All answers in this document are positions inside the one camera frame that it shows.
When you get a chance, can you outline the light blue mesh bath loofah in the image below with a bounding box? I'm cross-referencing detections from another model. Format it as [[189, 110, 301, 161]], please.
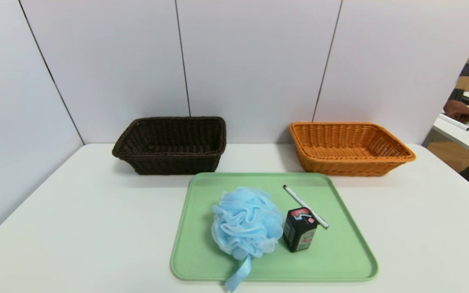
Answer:
[[211, 187, 285, 293]]

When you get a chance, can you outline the white pen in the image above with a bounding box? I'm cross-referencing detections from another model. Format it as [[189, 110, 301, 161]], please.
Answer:
[[283, 185, 330, 230]]

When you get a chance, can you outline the black chewing gum box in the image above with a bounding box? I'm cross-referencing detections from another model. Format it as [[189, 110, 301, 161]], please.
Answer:
[[283, 207, 320, 253]]

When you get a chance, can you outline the dark brown wicker basket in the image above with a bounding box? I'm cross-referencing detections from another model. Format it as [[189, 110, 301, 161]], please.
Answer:
[[112, 116, 227, 175]]

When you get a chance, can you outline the orange wicker basket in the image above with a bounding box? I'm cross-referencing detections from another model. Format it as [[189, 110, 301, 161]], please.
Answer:
[[289, 122, 416, 177]]

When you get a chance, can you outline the light green plastic tray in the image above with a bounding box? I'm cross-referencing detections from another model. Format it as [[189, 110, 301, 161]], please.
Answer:
[[170, 172, 379, 282]]

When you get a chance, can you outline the white marker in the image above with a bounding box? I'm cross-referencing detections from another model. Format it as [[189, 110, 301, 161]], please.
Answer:
[[438, 114, 469, 131]]

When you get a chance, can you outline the brown cloth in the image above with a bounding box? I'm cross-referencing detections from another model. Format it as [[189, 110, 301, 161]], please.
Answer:
[[443, 100, 469, 124]]

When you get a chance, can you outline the white background table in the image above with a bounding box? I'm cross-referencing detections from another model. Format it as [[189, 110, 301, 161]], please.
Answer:
[[432, 92, 469, 161]]

